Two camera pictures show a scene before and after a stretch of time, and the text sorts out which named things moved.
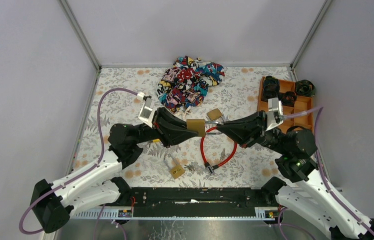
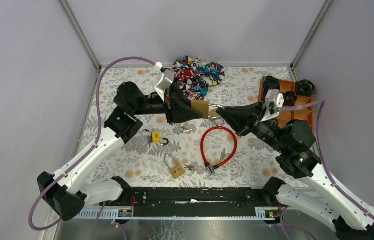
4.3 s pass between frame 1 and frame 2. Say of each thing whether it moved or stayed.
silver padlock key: stayed
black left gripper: moved
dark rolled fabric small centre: stayed
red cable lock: stayed
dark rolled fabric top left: stayed
